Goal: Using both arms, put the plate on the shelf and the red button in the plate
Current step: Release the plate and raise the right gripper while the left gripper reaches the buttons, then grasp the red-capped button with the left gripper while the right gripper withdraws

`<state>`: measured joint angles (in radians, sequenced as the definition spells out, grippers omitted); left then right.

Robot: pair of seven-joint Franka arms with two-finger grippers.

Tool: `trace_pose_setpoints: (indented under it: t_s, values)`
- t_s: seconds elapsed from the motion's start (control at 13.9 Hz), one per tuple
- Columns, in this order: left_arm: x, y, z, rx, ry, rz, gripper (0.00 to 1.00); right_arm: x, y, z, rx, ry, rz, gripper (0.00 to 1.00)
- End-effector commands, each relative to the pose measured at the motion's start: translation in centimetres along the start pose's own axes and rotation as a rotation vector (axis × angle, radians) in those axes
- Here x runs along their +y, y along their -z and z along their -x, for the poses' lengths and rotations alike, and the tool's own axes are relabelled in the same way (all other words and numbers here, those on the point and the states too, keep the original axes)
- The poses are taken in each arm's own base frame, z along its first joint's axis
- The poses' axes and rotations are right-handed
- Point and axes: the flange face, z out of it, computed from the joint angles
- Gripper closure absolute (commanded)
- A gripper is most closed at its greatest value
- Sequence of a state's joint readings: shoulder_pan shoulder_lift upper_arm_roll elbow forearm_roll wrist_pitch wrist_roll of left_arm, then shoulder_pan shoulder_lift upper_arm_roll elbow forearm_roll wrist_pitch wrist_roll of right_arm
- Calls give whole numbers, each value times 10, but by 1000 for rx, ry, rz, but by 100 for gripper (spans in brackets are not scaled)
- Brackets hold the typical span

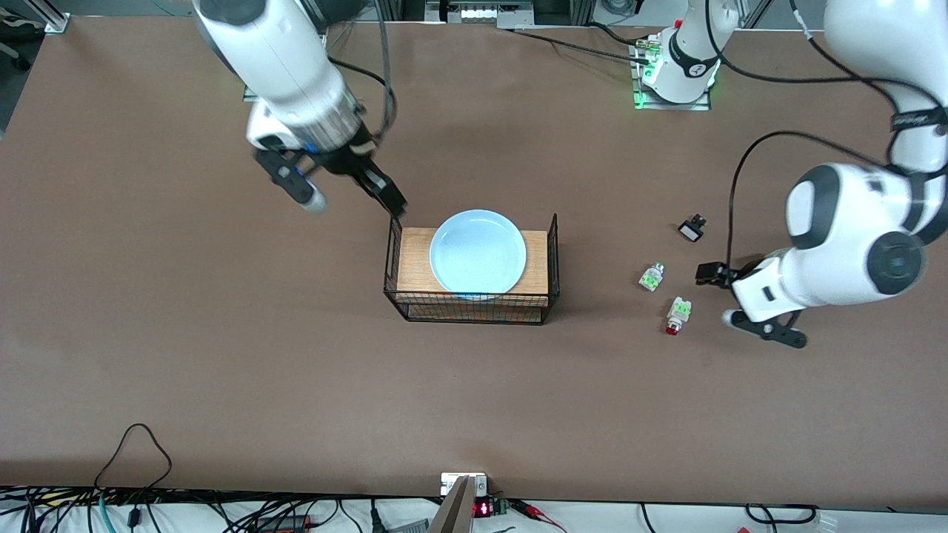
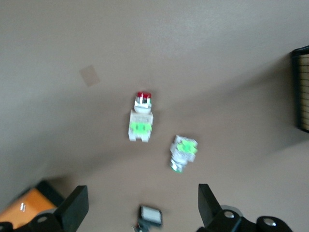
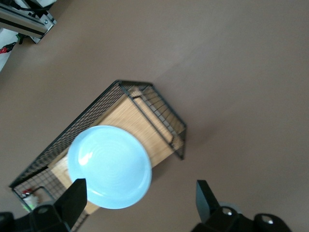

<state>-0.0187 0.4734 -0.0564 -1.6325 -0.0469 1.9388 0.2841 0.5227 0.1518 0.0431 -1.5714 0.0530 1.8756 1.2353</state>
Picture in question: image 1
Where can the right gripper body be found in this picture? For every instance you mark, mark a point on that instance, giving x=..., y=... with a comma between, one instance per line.
x=352, y=161

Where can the red push button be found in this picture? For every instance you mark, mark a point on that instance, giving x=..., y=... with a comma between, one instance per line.
x=677, y=316

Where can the light blue round plate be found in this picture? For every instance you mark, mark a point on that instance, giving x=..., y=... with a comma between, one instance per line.
x=478, y=252

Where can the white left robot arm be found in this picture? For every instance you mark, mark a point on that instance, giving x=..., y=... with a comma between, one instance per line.
x=852, y=229

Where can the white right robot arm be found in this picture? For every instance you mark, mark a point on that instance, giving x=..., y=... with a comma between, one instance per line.
x=281, y=66

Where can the green push button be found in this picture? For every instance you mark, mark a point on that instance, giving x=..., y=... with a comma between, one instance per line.
x=651, y=277

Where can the wooden shelf board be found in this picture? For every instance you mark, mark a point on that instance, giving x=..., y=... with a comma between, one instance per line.
x=537, y=263

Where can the red digit display board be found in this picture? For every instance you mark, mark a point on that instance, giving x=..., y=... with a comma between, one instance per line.
x=489, y=508

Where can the grey metal bar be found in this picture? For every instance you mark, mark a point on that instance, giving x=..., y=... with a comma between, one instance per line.
x=453, y=511

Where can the black switch with white face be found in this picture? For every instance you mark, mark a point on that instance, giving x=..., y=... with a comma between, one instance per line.
x=692, y=229

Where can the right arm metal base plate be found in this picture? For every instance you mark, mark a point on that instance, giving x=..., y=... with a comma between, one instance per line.
x=249, y=93

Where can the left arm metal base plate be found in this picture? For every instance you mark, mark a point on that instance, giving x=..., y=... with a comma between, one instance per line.
x=670, y=106

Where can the silver metal bracket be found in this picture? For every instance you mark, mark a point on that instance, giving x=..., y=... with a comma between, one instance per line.
x=452, y=483

